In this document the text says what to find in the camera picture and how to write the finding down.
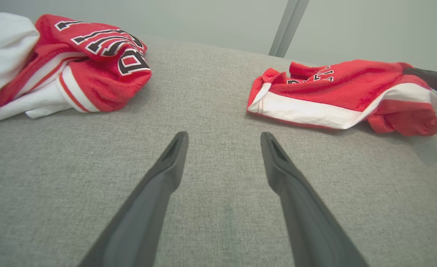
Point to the red white shorts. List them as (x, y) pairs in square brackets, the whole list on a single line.
[(351, 85)]

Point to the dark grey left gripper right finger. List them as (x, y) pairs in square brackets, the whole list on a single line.
[(303, 215)]

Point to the red white jersey t-shirt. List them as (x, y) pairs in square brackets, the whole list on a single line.
[(103, 85)]

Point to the grey fabric sofa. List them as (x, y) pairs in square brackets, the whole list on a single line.
[(218, 111)]

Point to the grey partition post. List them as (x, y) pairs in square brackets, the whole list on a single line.
[(288, 26)]

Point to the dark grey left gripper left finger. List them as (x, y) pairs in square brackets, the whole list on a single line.
[(148, 207)]

